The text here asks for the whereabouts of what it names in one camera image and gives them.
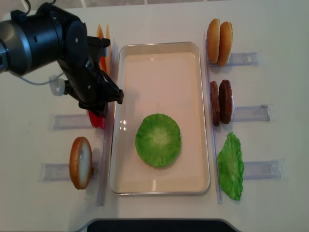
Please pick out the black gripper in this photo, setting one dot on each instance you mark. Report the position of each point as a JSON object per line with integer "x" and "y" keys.
{"x": 86, "y": 82}

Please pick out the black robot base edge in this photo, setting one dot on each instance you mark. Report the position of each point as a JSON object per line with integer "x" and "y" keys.
{"x": 159, "y": 225}

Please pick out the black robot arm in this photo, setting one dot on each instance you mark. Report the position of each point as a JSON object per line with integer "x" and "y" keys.
{"x": 29, "y": 42}

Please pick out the orange cheese slice inner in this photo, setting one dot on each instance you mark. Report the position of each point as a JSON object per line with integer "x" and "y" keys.
{"x": 109, "y": 56}

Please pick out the orange cheese slice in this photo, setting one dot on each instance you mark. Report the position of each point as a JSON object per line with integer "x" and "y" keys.
{"x": 102, "y": 62}
{"x": 109, "y": 56}

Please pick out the orange cheese slice outer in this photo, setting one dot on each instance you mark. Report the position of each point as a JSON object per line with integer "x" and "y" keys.
{"x": 102, "y": 62}

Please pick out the bread slice left rack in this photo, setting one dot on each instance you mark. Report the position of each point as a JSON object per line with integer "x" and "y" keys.
{"x": 80, "y": 163}

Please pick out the green lettuce leaf on tray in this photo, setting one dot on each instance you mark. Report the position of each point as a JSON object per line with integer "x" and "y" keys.
{"x": 158, "y": 140}

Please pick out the brown meat patty inner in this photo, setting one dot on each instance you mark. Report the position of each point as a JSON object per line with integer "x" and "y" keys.
{"x": 215, "y": 103}

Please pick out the brown meat patty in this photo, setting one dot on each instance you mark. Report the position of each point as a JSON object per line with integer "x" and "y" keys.
{"x": 225, "y": 102}
{"x": 215, "y": 103}

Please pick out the brown meat patty outer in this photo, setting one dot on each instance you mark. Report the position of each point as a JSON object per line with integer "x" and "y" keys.
{"x": 225, "y": 102}

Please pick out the green lettuce leaf in rack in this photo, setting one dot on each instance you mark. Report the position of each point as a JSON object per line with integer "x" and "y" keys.
{"x": 231, "y": 167}

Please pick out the white rectangular tray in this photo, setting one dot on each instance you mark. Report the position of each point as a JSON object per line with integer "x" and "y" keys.
{"x": 161, "y": 78}

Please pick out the clear acrylic rack left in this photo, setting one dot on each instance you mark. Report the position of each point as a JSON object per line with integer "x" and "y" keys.
{"x": 60, "y": 172}

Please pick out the clear acrylic rack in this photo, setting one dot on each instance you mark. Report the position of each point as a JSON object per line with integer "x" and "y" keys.
{"x": 254, "y": 170}
{"x": 60, "y": 172}

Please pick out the bun slice inner right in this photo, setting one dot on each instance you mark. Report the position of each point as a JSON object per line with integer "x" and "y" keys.
{"x": 213, "y": 40}

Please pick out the bun slice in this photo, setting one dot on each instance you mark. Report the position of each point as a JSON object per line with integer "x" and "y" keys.
{"x": 213, "y": 40}
{"x": 226, "y": 40}

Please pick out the bun slice outer right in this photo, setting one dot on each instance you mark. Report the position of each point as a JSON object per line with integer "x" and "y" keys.
{"x": 226, "y": 40}

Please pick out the clear acrylic rack right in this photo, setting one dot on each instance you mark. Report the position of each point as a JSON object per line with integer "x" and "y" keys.
{"x": 254, "y": 170}

